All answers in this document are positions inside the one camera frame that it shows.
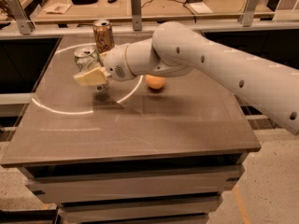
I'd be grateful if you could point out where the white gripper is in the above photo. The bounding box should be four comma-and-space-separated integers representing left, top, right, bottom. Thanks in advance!
74, 44, 136, 86

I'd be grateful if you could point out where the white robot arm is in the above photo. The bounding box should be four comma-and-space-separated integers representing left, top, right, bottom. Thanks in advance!
74, 21, 299, 134

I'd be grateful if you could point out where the grey drawer cabinet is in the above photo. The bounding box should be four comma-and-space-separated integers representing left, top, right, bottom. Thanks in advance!
26, 154, 244, 224

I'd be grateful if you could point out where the white green 7up can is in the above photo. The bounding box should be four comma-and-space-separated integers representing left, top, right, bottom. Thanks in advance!
74, 46, 108, 91

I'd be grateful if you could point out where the grey metal bracket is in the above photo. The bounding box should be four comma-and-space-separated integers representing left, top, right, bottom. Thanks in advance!
238, 0, 259, 27
6, 0, 35, 35
131, 0, 142, 31

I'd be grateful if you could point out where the grey metal bracket middle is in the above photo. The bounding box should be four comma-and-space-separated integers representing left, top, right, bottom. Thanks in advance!
131, 0, 142, 31

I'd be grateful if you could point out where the black flat object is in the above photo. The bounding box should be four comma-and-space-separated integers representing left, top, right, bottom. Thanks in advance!
72, 0, 98, 5

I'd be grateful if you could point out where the grey metal bracket left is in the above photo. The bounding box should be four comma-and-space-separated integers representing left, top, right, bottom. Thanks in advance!
6, 0, 35, 35

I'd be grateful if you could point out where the small black device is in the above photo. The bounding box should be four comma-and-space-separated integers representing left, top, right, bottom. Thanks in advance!
107, 0, 118, 4

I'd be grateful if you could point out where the brown paper card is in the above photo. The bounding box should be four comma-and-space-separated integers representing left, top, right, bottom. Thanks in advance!
44, 3, 71, 14

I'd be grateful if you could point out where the grey metal bracket right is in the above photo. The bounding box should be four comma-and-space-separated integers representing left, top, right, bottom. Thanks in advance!
238, 0, 259, 27

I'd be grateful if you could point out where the white paper sheet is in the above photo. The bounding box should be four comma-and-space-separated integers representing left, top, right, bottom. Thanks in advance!
191, 2, 212, 14

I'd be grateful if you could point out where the orange ball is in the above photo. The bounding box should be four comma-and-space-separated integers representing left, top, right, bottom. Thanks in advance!
146, 75, 165, 90

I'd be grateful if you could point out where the gold LaCroix can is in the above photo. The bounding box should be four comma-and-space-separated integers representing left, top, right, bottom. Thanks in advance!
93, 20, 115, 53

